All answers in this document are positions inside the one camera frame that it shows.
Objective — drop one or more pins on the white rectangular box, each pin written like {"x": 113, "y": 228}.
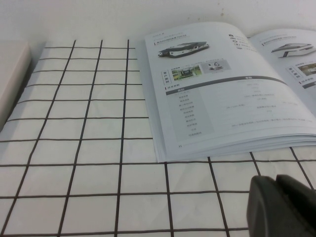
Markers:
{"x": 12, "y": 71}

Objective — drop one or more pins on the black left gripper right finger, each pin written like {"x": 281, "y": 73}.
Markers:
{"x": 301, "y": 205}

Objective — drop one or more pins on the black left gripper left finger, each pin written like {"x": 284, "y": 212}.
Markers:
{"x": 264, "y": 209}

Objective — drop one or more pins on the white product catalogue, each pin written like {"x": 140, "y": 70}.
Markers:
{"x": 222, "y": 108}

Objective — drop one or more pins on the white black-grid tablecloth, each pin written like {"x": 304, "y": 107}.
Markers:
{"x": 98, "y": 172}

